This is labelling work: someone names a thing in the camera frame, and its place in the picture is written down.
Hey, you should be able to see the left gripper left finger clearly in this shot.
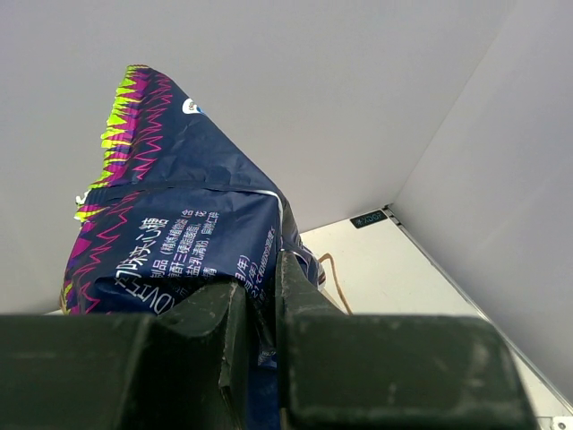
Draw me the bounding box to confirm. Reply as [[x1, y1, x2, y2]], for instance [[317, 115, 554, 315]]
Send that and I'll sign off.
[[1, 283, 248, 429]]

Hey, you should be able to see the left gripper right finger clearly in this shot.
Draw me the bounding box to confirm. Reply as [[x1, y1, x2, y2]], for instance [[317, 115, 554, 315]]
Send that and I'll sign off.
[[275, 252, 537, 429]]

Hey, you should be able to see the dark blue snack bag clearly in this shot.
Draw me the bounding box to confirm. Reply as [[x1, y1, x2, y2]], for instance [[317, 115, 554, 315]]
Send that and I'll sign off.
[[60, 64, 326, 429]]

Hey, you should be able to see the right black table label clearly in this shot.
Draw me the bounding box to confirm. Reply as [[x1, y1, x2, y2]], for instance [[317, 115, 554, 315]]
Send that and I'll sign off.
[[350, 210, 388, 228]]

